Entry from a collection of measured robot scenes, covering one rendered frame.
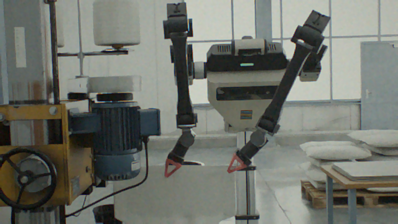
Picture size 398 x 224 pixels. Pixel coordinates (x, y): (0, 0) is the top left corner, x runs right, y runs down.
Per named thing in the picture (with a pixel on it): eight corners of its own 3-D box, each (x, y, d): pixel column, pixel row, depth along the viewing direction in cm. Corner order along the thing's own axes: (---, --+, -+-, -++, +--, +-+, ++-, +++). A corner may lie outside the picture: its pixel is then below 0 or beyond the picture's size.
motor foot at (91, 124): (106, 132, 158) (105, 106, 158) (98, 136, 147) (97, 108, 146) (78, 133, 158) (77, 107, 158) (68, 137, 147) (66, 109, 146)
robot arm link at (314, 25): (337, 12, 170) (311, 1, 173) (319, 45, 169) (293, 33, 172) (328, 48, 213) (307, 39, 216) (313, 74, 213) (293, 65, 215)
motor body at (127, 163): (143, 172, 164) (141, 100, 163) (138, 182, 149) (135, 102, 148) (100, 173, 165) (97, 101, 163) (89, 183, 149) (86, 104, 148)
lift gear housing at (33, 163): (55, 188, 144) (53, 152, 143) (50, 193, 139) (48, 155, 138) (20, 189, 144) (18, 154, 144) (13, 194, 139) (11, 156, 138)
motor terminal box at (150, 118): (153, 140, 167) (152, 107, 166) (163, 143, 158) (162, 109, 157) (130, 141, 164) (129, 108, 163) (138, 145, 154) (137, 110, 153)
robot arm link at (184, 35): (191, 16, 175) (162, 18, 175) (192, 20, 170) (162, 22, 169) (199, 120, 193) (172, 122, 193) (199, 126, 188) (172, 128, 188)
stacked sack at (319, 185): (341, 180, 576) (341, 169, 575) (356, 193, 510) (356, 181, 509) (305, 180, 578) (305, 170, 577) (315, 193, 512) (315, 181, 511)
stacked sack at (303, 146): (354, 150, 577) (354, 139, 576) (362, 155, 535) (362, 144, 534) (299, 150, 584) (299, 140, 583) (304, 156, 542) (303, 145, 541)
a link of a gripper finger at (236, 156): (222, 167, 187) (238, 150, 186) (221, 164, 194) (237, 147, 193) (234, 179, 187) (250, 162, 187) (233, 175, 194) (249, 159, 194)
